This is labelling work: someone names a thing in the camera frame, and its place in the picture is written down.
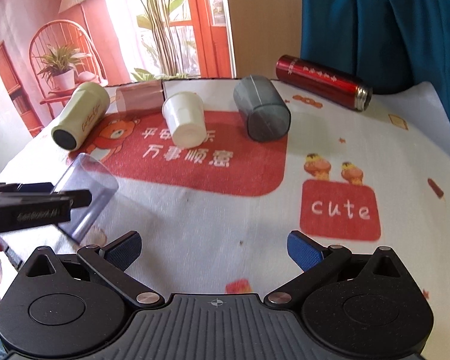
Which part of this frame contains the white cartoon print tablecloth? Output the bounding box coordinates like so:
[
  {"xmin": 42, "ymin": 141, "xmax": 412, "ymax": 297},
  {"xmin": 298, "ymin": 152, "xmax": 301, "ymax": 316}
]
[{"xmin": 0, "ymin": 80, "xmax": 450, "ymax": 359}]

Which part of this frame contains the white paper cup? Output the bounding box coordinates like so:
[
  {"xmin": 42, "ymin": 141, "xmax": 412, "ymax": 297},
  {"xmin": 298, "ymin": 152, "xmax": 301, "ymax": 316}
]
[{"xmin": 161, "ymin": 92, "xmax": 207, "ymax": 149}]

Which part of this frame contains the light green tumbler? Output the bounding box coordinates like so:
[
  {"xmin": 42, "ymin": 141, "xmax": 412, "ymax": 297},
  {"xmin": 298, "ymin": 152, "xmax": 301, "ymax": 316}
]
[{"xmin": 51, "ymin": 82, "xmax": 110, "ymax": 151}]

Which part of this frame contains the teal blue curtain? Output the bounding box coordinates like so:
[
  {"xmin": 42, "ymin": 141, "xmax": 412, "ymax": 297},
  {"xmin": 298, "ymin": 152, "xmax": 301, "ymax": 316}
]
[{"xmin": 301, "ymin": 0, "xmax": 450, "ymax": 121}]

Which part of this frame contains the pink translucent cup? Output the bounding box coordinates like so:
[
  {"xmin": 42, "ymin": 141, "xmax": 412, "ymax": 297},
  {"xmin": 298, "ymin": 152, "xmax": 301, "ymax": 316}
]
[{"xmin": 115, "ymin": 80, "xmax": 165, "ymax": 115}]

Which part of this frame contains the dark grey translucent cup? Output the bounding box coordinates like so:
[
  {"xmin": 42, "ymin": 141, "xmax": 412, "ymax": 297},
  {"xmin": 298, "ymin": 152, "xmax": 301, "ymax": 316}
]
[{"xmin": 233, "ymin": 75, "xmax": 291, "ymax": 142}]

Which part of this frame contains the living room backdrop poster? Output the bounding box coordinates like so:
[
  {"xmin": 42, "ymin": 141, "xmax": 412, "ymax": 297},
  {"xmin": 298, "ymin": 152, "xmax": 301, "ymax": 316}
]
[{"xmin": 0, "ymin": 0, "xmax": 232, "ymax": 136}]

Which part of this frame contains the clear purple plastic cup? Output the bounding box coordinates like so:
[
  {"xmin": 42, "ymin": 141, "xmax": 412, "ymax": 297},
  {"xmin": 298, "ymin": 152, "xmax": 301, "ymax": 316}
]
[{"xmin": 52, "ymin": 153, "xmax": 119, "ymax": 243}]

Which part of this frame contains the red metal thermos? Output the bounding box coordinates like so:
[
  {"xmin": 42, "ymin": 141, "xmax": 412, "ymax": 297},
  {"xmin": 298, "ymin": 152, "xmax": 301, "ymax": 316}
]
[{"xmin": 275, "ymin": 55, "xmax": 372, "ymax": 111}]

